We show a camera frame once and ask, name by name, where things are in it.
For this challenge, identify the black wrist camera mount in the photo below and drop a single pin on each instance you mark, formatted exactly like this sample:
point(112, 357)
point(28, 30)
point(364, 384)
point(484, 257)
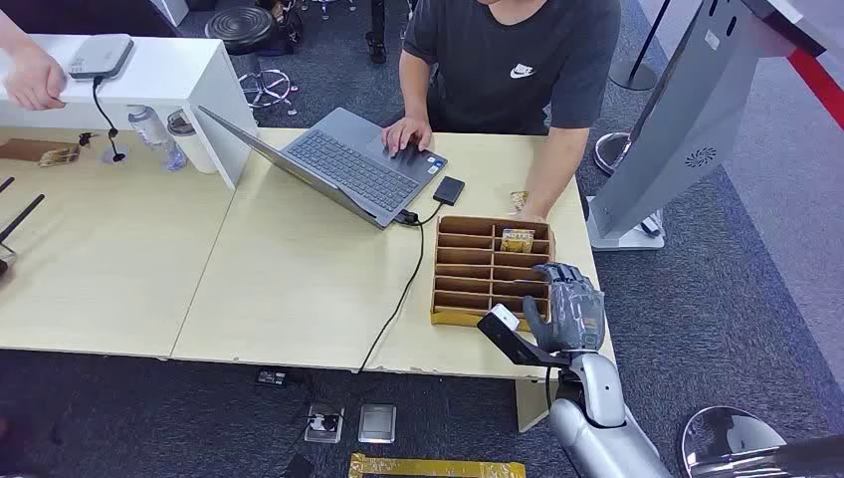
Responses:
point(511, 336)

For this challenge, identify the red barrier belt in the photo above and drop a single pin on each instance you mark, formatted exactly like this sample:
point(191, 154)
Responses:
point(817, 82)

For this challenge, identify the brown cardboard piece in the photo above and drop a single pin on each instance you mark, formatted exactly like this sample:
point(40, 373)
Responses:
point(36, 150)

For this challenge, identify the grey kiosk stand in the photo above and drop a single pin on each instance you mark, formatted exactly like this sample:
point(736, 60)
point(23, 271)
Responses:
point(686, 119)

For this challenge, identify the white cup with lid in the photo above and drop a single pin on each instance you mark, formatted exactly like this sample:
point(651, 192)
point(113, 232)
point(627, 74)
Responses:
point(191, 145)

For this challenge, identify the chrome round base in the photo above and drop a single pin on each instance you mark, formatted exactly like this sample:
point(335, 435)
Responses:
point(728, 439)

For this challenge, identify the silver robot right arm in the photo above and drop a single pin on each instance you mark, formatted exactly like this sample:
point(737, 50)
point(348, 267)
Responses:
point(600, 415)

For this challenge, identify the black stanchion pole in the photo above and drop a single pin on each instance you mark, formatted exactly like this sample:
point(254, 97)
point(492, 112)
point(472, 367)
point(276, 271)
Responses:
point(639, 53)

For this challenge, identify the person's hand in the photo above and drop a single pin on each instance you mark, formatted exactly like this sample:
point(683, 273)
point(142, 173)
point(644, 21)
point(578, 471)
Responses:
point(527, 215)
point(405, 135)
point(26, 66)

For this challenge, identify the person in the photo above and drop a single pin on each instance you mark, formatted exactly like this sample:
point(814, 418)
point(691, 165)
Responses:
point(521, 79)

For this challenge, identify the black card reader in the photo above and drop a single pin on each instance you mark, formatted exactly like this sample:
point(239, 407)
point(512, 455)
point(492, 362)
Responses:
point(449, 190)

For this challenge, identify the open floor socket box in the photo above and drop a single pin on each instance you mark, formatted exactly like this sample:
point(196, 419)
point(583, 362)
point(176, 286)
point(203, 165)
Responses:
point(324, 423)

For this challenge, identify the brown cardboard slotted organizer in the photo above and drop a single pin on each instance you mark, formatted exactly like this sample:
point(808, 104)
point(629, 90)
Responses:
point(491, 270)

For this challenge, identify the black round stool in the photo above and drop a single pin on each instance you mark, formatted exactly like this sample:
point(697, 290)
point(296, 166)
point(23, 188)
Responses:
point(247, 39)

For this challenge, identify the small wrapped snack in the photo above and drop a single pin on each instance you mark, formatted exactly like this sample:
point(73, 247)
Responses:
point(519, 200)

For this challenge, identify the person's right hand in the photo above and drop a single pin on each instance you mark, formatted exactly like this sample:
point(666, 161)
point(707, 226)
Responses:
point(405, 135)

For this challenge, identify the grey mini computer box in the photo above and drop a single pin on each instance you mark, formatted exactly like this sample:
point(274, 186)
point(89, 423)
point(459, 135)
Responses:
point(101, 56)

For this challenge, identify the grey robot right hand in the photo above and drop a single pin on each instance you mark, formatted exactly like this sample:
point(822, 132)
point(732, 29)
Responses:
point(575, 310)

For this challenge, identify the yellow floor tape strip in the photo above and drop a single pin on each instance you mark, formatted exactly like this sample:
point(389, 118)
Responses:
point(435, 467)

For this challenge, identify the white shelf riser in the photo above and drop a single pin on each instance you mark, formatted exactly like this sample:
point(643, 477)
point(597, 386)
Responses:
point(165, 86)

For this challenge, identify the grey open laptop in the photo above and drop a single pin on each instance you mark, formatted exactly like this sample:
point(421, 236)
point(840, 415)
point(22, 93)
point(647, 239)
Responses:
point(343, 168)

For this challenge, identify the clear plastic water bottle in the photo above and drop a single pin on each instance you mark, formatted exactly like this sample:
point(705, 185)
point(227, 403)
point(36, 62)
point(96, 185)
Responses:
point(155, 135)

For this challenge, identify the person's left hand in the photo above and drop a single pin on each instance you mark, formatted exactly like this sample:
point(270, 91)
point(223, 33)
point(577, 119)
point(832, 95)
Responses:
point(527, 215)

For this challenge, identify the chrome stanchion base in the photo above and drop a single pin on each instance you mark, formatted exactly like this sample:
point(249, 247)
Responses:
point(612, 152)

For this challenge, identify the black antenna rod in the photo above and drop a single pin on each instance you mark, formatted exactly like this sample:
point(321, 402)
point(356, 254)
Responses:
point(20, 219)

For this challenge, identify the silver floor socket plate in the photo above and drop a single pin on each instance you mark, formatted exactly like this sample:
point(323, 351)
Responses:
point(377, 423)

